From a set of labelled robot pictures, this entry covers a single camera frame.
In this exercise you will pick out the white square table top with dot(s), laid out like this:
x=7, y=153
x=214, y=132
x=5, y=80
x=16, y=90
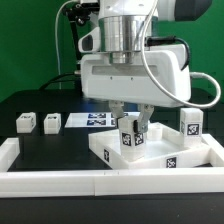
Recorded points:
x=164, y=147

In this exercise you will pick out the white U-shaped fence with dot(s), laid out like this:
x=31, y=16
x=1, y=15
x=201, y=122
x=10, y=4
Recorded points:
x=112, y=182

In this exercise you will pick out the white marker sheet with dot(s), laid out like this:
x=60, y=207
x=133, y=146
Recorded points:
x=90, y=119

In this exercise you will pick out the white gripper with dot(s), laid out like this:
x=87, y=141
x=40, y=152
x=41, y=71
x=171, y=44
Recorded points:
x=130, y=82

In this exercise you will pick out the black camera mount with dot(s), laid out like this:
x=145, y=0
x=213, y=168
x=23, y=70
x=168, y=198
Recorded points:
x=79, y=13

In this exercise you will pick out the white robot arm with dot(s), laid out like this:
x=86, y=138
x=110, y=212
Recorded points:
x=126, y=62

